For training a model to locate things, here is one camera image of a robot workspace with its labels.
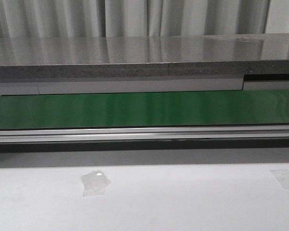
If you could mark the clear tape patch left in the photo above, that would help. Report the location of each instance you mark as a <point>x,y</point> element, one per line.
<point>94,183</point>

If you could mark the green conveyor belt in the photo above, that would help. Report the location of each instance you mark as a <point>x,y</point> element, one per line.
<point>145,109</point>

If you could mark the grey speckled stone countertop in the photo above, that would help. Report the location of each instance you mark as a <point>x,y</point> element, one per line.
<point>71,58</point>

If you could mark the grey cabinet front panel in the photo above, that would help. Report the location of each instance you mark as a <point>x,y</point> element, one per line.
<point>144,84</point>

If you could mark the clear tape strip right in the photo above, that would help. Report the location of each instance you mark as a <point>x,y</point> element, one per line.
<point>282,177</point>

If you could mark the white pleated curtain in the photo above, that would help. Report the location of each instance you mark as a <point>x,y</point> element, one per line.
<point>141,18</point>

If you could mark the aluminium conveyor side rail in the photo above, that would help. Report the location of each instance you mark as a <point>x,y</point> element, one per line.
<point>144,133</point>

